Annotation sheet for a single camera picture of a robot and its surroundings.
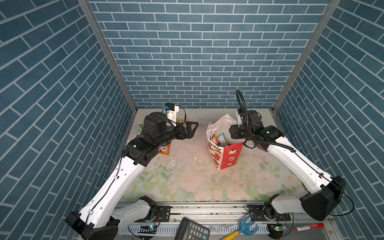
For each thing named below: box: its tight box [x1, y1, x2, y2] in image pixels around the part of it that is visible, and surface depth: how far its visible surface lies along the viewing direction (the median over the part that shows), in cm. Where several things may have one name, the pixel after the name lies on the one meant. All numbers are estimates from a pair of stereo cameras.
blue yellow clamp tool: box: [220, 214, 259, 240], surface depth 69 cm
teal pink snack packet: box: [211, 132, 228, 148], surface depth 96 cm
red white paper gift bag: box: [207, 113, 244, 171], surface depth 82 cm
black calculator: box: [174, 217, 211, 240], surface depth 69 cm
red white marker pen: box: [294, 223, 325, 232], surface depth 71 cm
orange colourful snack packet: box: [158, 144, 171, 156], surface depth 96 cm
